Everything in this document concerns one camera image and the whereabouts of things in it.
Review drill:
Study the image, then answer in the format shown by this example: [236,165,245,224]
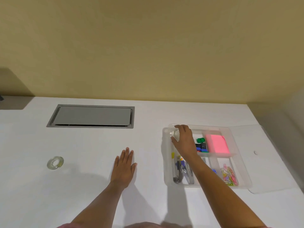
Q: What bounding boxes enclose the blue and black binder clips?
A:
[195,143,209,153]

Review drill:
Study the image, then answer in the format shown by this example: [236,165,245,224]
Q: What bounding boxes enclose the pile of coloured paper clips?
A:
[220,164,239,186]

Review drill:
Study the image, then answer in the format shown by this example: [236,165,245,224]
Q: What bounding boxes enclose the person's right hand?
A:
[171,125,199,159]

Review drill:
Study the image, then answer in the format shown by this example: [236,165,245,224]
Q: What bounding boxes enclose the person's left forearm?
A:
[69,181,125,228]

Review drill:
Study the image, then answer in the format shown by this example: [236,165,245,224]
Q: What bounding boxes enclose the silver stapler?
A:
[173,162,194,184]

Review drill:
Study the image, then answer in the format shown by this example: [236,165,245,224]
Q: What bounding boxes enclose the large clear tape roll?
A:
[47,156,64,170]

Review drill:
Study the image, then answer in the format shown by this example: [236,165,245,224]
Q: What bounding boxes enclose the small clear tape roll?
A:
[169,129,181,142]

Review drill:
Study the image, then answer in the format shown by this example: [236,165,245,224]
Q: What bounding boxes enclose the grey cable hatch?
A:
[46,104,135,129]

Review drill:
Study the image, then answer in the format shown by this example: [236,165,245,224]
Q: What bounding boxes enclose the clear plastic tray lid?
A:
[228,124,298,194]

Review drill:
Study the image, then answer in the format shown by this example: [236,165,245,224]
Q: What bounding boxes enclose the person's left hand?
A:
[110,147,138,190]

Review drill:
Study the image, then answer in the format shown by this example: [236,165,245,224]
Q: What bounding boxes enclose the white pen with yellow label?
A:
[171,151,177,175]

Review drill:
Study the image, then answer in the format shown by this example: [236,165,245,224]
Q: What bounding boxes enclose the pink sticky note pad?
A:
[205,134,230,154]

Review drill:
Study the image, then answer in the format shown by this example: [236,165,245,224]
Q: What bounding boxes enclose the clear plastic organizer tray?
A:
[162,123,253,189]

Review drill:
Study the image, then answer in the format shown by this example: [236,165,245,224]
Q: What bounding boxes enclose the person's right forearm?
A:
[182,153,270,228]

